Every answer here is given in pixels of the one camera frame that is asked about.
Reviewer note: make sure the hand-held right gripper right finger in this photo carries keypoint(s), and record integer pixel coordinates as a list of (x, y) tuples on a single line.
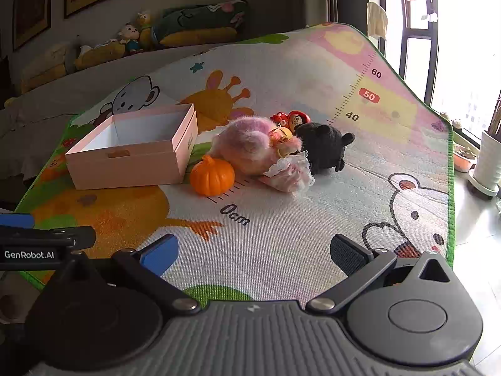
[(347, 256)]

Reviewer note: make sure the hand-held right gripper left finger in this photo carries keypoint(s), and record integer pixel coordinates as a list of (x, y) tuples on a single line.
[(158, 253)]

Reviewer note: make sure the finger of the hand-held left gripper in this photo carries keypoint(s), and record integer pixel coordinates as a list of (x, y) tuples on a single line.
[(15, 220), (54, 235)]

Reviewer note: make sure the orange toy pumpkin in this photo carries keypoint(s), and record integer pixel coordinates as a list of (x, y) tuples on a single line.
[(211, 176)]

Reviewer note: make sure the pink cardboard box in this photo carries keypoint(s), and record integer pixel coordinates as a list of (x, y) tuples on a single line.
[(129, 160)]

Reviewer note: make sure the pink lace doll dress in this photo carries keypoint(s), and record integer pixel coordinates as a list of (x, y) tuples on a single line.
[(291, 172)]

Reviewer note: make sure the black plush toy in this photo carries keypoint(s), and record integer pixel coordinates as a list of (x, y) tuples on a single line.
[(325, 145)]

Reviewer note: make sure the pink plush pig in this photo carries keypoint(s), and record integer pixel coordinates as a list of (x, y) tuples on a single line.
[(246, 145)]

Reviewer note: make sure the red figurine toy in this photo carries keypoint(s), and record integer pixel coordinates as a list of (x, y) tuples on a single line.
[(293, 117)]

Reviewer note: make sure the printed cartoon play mat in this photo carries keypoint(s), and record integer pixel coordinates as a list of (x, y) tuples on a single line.
[(297, 219)]

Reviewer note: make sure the small pink planter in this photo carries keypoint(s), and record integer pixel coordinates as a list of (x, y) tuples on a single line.
[(464, 158)]

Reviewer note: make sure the yellow cushion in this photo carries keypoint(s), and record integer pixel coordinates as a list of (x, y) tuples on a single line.
[(45, 66), (101, 55)]

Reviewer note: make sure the white plant pot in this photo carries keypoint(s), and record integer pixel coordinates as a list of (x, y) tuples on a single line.
[(487, 162)]

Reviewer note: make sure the cartoon child doll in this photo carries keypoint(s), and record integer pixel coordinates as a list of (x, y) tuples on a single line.
[(131, 37)]

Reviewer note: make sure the yellow plush doll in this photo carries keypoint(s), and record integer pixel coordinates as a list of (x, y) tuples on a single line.
[(145, 27)]

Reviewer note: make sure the green printed cushion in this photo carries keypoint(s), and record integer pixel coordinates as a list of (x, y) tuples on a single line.
[(199, 21)]

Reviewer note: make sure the hanging cream garment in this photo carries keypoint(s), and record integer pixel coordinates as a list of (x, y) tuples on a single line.
[(376, 19)]

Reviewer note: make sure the black window frame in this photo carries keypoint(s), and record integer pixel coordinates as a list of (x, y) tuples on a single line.
[(430, 39)]

